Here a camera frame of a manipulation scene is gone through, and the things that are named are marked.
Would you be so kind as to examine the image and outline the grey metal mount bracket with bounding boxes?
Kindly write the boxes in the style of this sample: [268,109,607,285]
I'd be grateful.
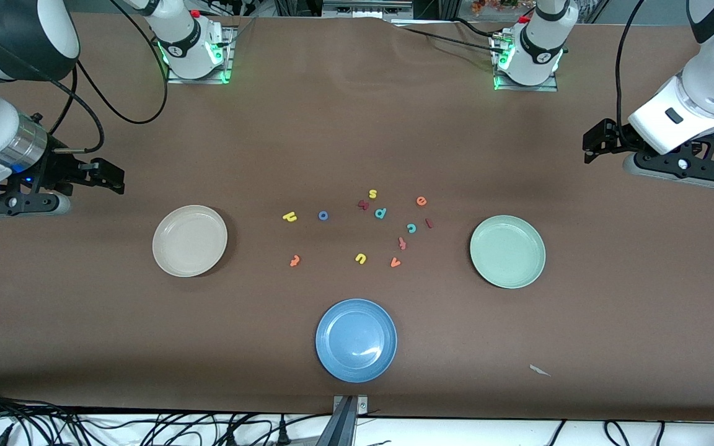
[332,395,369,416]

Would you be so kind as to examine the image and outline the grey power strip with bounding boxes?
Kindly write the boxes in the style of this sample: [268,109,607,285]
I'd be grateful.
[322,0,415,19]

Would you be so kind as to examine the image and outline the dark metal pole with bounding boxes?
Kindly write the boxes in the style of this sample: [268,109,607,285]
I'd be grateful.
[315,396,358,446]

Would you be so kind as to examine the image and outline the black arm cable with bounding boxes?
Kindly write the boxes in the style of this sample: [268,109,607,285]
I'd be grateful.
[615,0,646,146]
[0,0,170,155]

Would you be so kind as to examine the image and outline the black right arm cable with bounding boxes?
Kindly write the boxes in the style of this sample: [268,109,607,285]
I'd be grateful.
[0,0,170,155]

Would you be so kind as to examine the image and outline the orange flowers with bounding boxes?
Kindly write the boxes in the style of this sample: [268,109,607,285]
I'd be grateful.
[471,0,534,14]

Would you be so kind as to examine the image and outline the beige brown plate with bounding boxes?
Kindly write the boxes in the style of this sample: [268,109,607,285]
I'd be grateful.
[152,204,229,278]

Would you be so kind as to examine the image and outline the pale green plate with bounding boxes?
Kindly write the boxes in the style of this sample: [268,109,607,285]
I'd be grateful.
[469,214,547,290]

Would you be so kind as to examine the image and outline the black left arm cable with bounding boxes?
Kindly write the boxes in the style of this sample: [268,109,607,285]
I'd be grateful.
[615,0,646,146]

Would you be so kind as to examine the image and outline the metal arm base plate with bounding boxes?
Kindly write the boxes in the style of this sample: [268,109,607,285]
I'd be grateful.
[166,26,234,85]
[493,32,560,93]

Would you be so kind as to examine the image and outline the brown table cover sheet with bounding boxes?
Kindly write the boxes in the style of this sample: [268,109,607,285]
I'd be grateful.
[0,11,714,423]

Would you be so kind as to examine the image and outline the black cable on table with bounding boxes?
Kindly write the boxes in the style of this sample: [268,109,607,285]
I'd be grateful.
[394,25,498,51]
[453,17,501,40]

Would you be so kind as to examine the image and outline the blue plate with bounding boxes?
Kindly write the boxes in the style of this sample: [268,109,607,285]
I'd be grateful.
[315,298,399,383]

